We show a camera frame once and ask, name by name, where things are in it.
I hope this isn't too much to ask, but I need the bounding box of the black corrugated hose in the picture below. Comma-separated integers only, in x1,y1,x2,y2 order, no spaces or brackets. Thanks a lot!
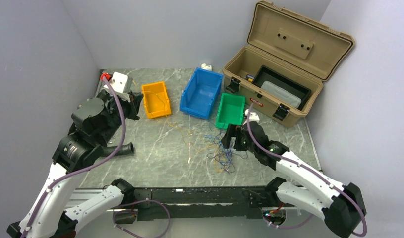
68,81,136,158

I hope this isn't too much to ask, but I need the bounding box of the white plastic fitting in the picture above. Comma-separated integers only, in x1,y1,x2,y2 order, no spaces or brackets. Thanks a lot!
201,63,212,71

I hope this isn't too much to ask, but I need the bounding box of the yellow blue battery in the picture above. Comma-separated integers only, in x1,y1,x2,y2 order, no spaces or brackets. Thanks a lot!
246,74,254,82

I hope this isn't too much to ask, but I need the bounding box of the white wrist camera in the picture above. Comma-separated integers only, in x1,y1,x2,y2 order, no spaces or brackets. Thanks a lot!
243,109,260,124
100,72,130,100

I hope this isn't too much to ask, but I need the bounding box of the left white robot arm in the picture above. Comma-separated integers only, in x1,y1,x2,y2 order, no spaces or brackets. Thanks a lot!
6,91,143,238

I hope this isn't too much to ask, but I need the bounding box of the tan plastic toolbox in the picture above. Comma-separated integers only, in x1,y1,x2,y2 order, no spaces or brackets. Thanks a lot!
223,0,355,128

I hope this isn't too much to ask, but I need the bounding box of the black toolbox tray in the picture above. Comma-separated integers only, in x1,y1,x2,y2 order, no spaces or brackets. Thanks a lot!
252,65,311,110

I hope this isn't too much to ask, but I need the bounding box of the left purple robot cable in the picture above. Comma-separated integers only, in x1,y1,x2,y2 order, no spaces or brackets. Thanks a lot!
20,77,171,238

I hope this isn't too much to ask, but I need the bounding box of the green plastic bin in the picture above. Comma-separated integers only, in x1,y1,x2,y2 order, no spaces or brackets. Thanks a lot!
215,93,245,130

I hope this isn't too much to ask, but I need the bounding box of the blue plastic bin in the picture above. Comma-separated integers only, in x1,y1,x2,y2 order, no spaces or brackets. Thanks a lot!
179,68,224,120

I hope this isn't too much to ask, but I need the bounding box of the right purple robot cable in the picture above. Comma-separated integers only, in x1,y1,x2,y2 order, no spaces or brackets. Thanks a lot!
246,103,368,238

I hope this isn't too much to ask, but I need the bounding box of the grey plastic case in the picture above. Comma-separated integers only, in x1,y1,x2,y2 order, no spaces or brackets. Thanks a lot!
260,81,301,108

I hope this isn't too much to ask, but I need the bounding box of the aluminium frame rail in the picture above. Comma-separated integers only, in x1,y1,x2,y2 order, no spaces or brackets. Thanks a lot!
44,69,352,238

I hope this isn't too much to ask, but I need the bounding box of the orange plastic bin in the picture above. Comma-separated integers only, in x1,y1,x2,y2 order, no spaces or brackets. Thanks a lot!
141,81,172,119

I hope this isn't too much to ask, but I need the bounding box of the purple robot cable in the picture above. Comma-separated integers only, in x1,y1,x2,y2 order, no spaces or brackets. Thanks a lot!
246,103,368,238
20,77,171,238

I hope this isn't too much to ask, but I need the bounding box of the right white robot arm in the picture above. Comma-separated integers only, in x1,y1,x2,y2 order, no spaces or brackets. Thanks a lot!
221,121,367,238

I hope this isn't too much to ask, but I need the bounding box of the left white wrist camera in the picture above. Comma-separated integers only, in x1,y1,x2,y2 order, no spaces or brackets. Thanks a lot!
100,72,130,100

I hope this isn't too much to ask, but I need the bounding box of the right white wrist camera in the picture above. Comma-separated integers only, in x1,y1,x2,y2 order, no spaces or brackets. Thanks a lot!
243,109,260,124

